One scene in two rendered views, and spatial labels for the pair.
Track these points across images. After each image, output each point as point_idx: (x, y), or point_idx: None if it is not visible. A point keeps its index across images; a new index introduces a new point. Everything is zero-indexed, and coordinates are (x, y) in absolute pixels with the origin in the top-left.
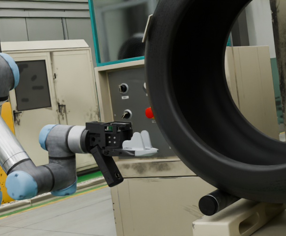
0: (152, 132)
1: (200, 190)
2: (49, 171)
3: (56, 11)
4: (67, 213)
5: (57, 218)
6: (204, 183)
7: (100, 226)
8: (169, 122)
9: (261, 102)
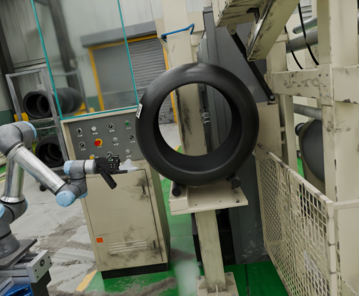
0: (98, 152)
1: (129, 178)
2: (77, 187)
3: None
4: None
5: None
6: (131, 175)
7: (26, 199)
8: (155, 156)
9: None
